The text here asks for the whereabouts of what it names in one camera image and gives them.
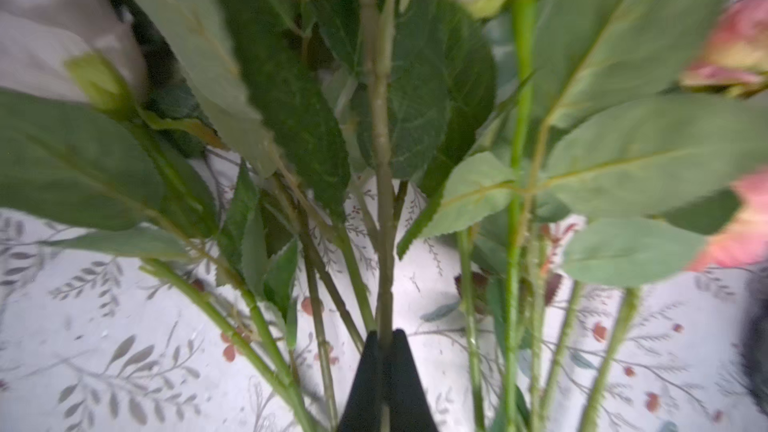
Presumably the floral patterned table mat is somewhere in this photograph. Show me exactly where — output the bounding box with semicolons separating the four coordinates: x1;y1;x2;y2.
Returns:
0;149;768;432

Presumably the white peony flower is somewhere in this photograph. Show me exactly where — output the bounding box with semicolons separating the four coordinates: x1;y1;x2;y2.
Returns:
395;0;768;432

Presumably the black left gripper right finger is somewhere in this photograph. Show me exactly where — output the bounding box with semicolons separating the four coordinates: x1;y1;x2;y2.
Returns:
384;329;438;432

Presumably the light pink rose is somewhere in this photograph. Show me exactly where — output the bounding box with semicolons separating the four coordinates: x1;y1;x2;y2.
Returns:
219;0;464;344

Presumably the pink peony spray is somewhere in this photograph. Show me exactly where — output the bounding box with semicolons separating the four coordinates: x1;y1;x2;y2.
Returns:
575;0;768;432

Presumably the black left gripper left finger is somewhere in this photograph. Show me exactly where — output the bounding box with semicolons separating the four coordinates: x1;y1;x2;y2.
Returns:
337;331;384;432

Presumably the white blue rose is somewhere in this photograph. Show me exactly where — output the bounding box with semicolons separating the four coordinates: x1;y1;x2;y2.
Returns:
0;0;319;432

